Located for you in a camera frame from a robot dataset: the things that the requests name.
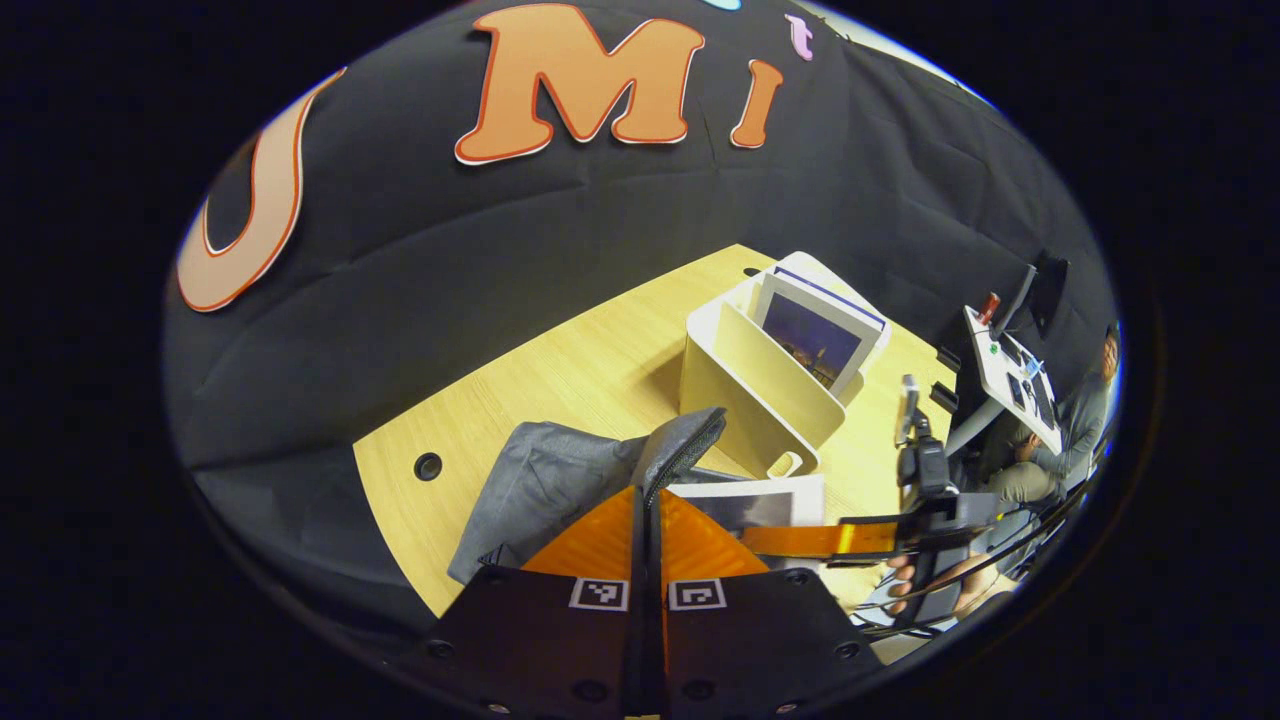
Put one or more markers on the grey schoolbag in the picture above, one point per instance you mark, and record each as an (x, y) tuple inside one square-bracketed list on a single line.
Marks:
[(540, 490)]

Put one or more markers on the black monitor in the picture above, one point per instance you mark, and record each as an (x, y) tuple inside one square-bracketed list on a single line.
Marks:
[(1048, 290)]

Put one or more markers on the white side desk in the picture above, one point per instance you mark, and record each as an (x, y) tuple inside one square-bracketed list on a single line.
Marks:
[(1000, 375)]

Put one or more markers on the black table clamp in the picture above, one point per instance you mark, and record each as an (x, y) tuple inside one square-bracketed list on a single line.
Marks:
[(948, 358), (942, 397)]

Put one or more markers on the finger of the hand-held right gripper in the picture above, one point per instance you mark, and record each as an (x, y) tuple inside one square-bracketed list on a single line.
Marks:
[(830, 538)]

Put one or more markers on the white bookshelf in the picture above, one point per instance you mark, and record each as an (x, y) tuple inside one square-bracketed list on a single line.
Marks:
[(740, 400)]

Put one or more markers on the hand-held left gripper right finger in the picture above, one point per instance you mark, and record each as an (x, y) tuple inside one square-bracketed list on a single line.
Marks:
[(740, 640)]

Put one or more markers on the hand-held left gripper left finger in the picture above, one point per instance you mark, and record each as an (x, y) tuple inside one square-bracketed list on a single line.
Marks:
[(560, 640)]

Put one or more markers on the blue cover book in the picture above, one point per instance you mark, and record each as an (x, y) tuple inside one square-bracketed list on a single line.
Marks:
[(810, 340)]

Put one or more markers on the grey photo cover book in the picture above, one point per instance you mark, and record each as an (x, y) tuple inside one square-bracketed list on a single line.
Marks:
[(760, 505)]

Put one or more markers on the black keyboard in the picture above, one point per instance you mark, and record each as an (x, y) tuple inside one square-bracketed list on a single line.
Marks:
[(1042, 398)]

